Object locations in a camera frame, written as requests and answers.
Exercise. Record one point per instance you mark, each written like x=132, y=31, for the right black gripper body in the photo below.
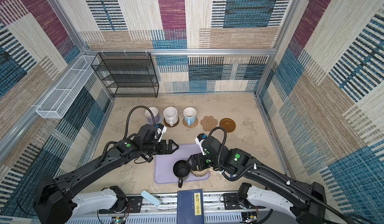
x=204, y=162

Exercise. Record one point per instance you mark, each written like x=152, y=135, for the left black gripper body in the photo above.
x=155, y=147

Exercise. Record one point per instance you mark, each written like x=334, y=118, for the beige ceramic mug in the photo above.
x=200, y=173

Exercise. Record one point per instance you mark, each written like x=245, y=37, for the black mug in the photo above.
x=181, y=170

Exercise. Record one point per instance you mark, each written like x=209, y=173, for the white mug purple outside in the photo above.
x=153, y=116

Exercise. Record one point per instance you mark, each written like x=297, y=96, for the woven rattan round coaster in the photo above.
x=192, y=125

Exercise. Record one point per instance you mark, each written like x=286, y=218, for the white ceramic mug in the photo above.
x=171, y=115

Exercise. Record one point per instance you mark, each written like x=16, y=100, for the white mug blue handle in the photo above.
x=190, y=115

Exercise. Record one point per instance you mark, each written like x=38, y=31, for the brown flower-shaped coaster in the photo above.
x=209, y=123

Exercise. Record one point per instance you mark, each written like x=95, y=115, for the dark brown round coaster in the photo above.
x=228, y=124

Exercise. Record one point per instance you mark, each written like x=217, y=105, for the brown wooden round coaster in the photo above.
x=174, y=125

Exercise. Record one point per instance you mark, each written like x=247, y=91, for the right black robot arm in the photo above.
x=302, y=201

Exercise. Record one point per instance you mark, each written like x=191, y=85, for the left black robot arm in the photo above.
x=59, y=199

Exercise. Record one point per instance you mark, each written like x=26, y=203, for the black remote control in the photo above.
x=147, y=158

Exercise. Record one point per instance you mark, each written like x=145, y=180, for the purple serving tray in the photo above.
x=164, y=164

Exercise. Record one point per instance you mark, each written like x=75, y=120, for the dark blue book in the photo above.
x=190, y=207

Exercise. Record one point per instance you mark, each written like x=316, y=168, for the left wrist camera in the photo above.
x=161, y=129

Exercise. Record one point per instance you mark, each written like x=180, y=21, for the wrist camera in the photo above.
x=161, y=129
x=199, y=140

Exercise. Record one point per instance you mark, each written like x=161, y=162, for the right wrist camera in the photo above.
x=199, y=140

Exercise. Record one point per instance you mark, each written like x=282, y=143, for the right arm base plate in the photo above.
x=233, y=201

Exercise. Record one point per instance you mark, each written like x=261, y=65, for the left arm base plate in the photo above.
x=135, y=202

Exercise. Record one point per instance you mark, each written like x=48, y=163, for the black wire shelf rack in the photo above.
x=127, y=74

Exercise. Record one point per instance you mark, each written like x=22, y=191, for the white wire mesh basket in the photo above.
x=60, y=99

